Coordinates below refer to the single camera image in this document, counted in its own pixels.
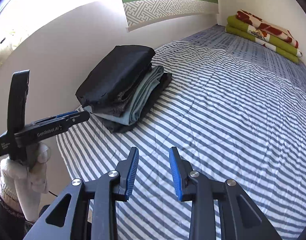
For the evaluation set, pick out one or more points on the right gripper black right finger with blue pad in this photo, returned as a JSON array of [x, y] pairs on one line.
[[240, 217]]

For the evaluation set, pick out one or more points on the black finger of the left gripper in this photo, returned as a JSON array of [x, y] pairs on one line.
[[72, 117]]

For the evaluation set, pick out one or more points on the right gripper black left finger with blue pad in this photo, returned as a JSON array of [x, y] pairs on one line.
[[86, 210]]

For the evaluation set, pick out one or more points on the dark navy garment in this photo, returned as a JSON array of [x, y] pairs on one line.
[[115, 73]]

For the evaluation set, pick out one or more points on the dark sleeve forearm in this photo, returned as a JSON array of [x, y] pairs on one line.
[[13, 224]]

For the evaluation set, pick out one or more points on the white gloved left hand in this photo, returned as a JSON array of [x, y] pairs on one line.
[[21, 187]]

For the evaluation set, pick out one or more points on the folded clothes stack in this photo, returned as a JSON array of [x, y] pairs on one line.
[[148, 90]]

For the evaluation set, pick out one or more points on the blue white striped quilt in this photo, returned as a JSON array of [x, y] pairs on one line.
[[230, 118]]

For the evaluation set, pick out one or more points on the blue patterned bed sheet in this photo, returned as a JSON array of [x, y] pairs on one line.
[[216, 38]]

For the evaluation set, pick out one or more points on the green floral folded blanket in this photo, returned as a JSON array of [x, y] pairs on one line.
[[268, 35]]

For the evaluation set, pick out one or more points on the green landscape wall scroll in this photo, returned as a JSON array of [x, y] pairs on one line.
[[168, 2]]

